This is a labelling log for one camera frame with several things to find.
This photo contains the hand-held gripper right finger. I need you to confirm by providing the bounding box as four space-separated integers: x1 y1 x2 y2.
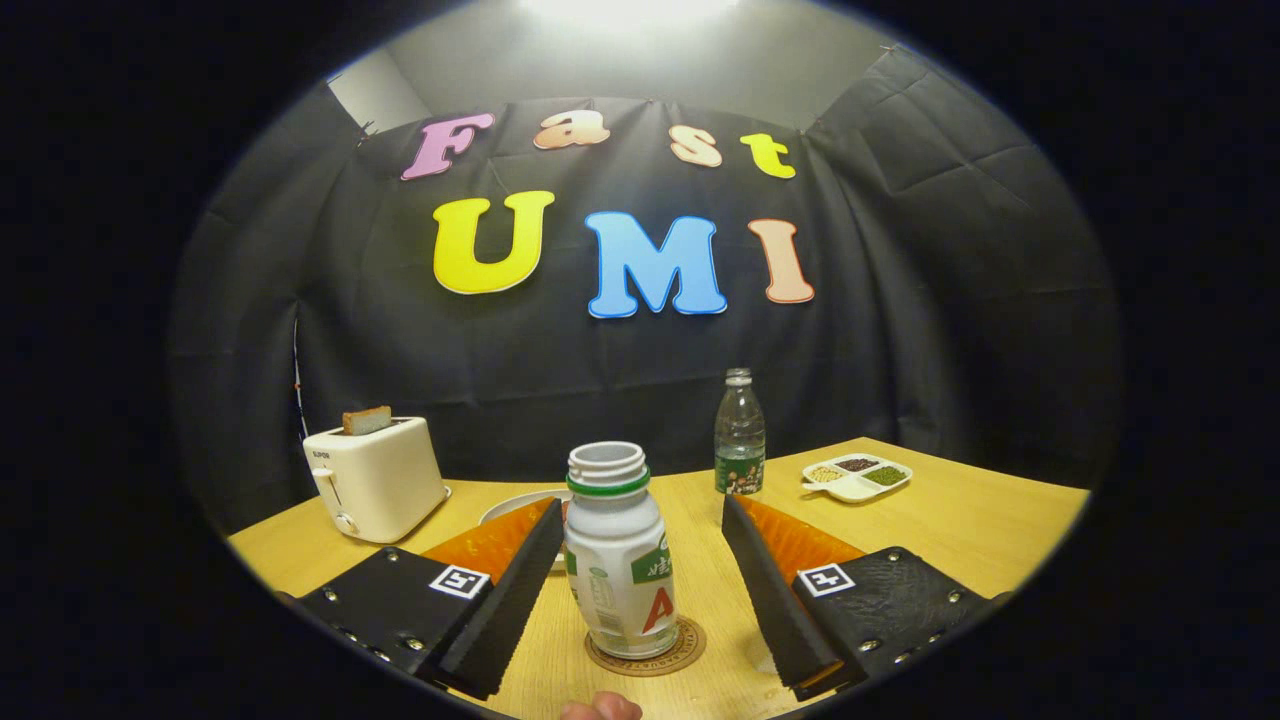
720 494 1006 703

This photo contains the clear plastic water bottle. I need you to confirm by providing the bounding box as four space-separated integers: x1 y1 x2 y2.
713 367 767 497

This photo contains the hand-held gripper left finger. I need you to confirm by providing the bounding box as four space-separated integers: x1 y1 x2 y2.
275 497 564 701

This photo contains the round cork coaster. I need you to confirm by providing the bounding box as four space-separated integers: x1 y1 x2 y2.
584 615 707 678

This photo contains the thin toaster cable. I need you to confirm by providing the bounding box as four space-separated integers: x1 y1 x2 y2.
291 318 310 441

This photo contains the cream toaster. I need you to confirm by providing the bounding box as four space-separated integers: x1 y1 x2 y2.
302 416 452 545

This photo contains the ceiling light panel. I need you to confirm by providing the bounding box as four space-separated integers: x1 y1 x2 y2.
520 0 741 31

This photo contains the black backdrop cloth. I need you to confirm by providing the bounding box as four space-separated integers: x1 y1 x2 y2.
165 40 1121 536

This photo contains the wooden table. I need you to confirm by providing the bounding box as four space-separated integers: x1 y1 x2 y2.
228 437 1091 720

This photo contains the white juice bottle green label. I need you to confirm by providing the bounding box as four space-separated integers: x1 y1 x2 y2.
563 441 678 661

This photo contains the white round plate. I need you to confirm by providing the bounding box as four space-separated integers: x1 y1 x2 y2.
479 488 574 573

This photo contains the white divided tray with beans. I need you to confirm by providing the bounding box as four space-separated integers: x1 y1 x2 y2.
801 453 914 504

